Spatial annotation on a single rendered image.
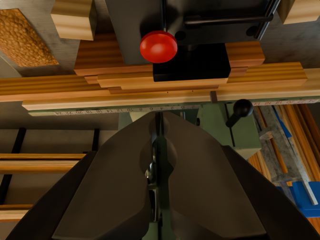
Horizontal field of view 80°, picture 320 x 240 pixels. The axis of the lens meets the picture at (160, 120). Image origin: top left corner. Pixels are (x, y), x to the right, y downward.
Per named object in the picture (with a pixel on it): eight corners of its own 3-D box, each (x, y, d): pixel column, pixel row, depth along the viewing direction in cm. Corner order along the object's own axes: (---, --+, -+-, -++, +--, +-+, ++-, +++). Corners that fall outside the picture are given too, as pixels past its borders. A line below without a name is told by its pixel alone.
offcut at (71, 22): (93, -5, 23) (88, 17, 21) (97, 19, 26) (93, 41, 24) (58, -10, 23) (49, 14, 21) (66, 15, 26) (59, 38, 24)
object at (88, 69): (252, 23, 27) (265, 58, 24) (249, 31, 28) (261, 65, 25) (81, 34, 28) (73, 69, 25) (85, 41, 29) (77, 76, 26)
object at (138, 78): (218, 33, 28) (227, 72, 25) (215, 42, 30) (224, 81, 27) (102, 40, 29) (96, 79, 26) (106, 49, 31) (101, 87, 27)
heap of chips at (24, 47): (18, 8, 24) (13, 17, 24) (59, 64, 33) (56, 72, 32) (-35, 12, 25) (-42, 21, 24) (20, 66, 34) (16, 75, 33)
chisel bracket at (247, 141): (247, 91, 27) (264, 148, 23) (224, 130, 40) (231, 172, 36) (195, 94, 28) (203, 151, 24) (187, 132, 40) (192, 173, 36)
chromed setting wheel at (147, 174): (153, 117, 40) (153, 179, 34) (156, 139, 51) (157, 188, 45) (138, 118, 40) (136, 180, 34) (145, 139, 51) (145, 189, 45)
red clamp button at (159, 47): (177, 25, 14) (178, 35, 14) (176, 55, 17) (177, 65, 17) (137, 28, 14) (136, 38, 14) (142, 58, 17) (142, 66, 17)
